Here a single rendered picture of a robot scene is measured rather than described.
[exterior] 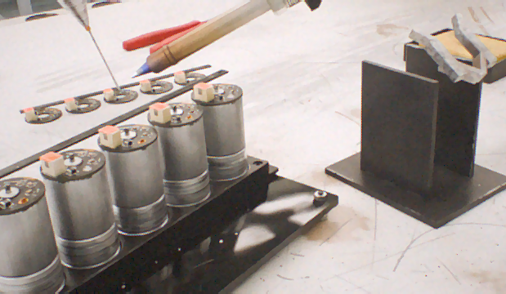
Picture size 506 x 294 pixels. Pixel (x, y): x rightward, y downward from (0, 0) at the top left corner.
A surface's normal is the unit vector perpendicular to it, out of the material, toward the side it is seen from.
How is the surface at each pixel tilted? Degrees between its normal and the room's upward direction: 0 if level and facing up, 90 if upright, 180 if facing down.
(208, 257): 0
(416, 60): 90
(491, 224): 0
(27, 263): 90
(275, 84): 0
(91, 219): 90
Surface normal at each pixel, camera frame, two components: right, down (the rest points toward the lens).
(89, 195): 0.61, 0.32
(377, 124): -0.79, 0.32
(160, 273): -0.07, -0.89
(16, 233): 0.39, 0.39
